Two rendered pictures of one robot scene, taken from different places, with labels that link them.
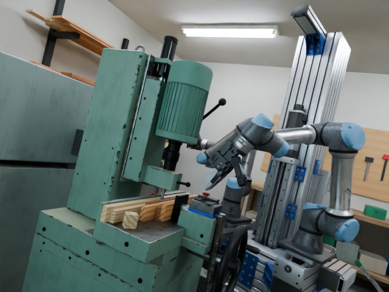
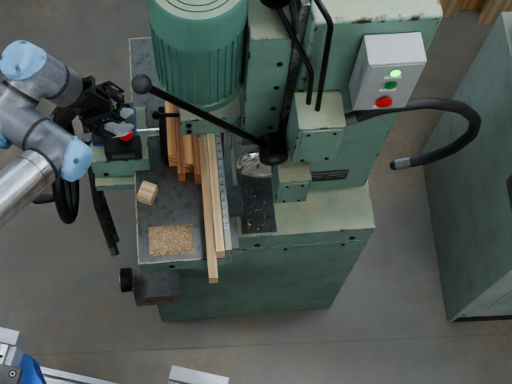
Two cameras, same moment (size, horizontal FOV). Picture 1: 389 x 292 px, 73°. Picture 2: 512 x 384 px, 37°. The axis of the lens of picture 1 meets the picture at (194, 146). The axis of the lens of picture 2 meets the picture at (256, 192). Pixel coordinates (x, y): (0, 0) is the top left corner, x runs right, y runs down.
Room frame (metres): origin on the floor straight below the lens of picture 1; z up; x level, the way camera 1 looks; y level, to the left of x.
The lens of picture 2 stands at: (1.81, -0.30, 2.55)
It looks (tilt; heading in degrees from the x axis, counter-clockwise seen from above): 67 degrees down; 142
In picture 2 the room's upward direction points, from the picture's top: 8 degrees clockwise
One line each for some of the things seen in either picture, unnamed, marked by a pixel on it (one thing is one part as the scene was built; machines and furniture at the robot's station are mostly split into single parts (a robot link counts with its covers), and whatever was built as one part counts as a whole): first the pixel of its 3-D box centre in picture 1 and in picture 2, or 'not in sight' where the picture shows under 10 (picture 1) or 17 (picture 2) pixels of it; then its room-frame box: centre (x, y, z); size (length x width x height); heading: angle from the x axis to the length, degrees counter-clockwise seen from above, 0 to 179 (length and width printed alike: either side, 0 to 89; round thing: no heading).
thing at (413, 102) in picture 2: not in sight; (401, 139); (1.38, 0.40, 1.12); 0.33 x 0.05 x 0.36; 65
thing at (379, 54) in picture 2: not in sight; (385, 73); (1.35, 0.31, 1.40); 0.10 x 0.06 x 0.16; 65
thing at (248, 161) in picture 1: (248, 157); not in sight; (1.80, -0.38, 1.19); 0.15 x 0.12 x 0.55; 152
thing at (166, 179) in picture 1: (162, 179); (210, 115); (1.10, 0.10, 1.03); 0.14 x 0.07 x 0.09; 65
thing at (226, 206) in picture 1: (230, 206); not in sight; (1.69, -0.31, 0.87); 0.15 x 0.15 x 0.10
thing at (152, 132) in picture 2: (186, 208); (150, 133); (1.03, -0.03, 0.95); 0.09 x 0.07 x 0.09; 155
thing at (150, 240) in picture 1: (179, 227); (158, 148); (1.04, -0.02, 0.87); 0.61 x 0.30 x 0.06; 155
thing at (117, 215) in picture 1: (164, 205); (203, 150); (1.12, 0.07, 0.92); 0.64 x 0.02 x 0.04; 155
